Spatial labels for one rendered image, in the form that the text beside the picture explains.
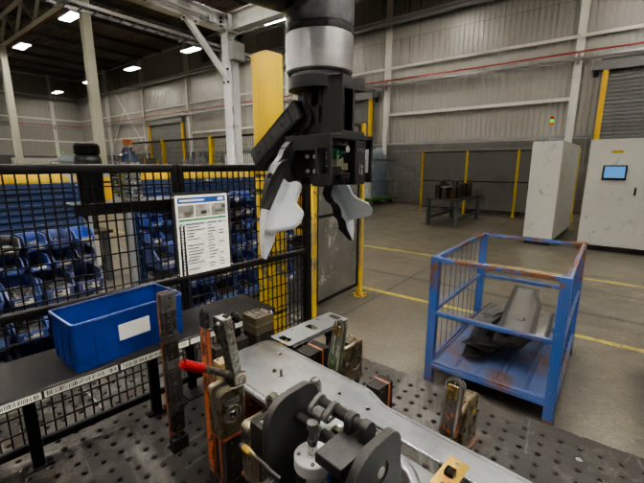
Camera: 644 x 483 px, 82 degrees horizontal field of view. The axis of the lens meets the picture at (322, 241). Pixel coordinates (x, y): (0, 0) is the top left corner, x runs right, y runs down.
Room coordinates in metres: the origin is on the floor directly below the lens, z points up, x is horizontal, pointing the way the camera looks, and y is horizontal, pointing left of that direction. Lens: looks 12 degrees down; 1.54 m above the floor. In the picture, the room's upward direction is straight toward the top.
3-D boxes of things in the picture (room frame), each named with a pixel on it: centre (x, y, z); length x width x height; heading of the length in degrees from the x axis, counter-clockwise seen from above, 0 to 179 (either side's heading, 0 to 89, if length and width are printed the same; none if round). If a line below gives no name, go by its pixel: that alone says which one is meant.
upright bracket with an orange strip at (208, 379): (0.84, 0.29, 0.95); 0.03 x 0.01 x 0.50; 46
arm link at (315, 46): (0.45, 0.00, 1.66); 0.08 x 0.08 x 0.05
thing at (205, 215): (1.34, 0.44, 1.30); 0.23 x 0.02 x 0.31; 136
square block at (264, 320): (1.17, 0.22, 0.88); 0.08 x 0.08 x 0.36; 46
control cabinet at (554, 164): (8.14, -5.05, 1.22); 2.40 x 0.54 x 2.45; 140
